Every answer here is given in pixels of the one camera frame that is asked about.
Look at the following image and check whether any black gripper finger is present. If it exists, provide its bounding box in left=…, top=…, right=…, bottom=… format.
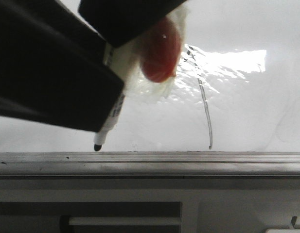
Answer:
left=0, top=0, right=124, bottom=132
left=78, top=0, right=185, bottom=48

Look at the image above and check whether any white whiteboard marker pen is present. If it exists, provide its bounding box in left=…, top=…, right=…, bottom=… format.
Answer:
left=93, top=44, right=125, bottom=151

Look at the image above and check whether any red round magnet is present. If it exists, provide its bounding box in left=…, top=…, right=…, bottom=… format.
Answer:
left=141, top=17, right=182, bottom=83

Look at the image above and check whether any aluminium whiteboard tray ledge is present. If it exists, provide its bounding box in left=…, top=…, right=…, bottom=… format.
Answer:
left=0, top=151, right=300, bottom=177

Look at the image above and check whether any white whiteboard surface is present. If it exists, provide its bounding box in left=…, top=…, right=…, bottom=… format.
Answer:
left=0, top=0, right=300, bottom=152

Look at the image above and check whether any white box at corner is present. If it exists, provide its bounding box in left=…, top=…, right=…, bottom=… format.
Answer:
left=265, top=228, right=300, bottom=233

